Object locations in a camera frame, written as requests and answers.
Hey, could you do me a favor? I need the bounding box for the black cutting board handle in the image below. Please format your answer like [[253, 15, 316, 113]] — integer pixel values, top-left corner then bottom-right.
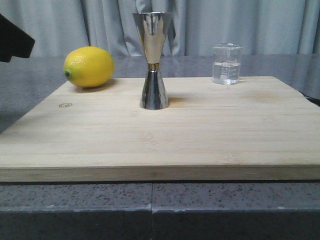
[[302, 93, 320, 107]]

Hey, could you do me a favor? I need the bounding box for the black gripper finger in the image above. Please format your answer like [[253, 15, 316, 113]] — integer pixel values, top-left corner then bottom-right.
[[0, 14, 35, 63]]

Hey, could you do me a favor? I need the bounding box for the light wooden cutting board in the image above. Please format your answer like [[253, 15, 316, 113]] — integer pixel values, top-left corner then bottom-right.
[[0, 76, 320, 182]]

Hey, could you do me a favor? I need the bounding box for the clear glass measuring beaker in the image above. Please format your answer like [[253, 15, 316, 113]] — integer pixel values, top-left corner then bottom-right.
[[212, 43, 243, 85]]

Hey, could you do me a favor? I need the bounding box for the yellow lemon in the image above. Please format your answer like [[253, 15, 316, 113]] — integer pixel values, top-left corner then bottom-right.
[[63, 46, 115, 88]]

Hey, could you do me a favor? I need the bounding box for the steel double jigger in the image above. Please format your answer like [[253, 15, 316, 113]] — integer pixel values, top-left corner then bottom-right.
[[132, 12, 172, 110]]

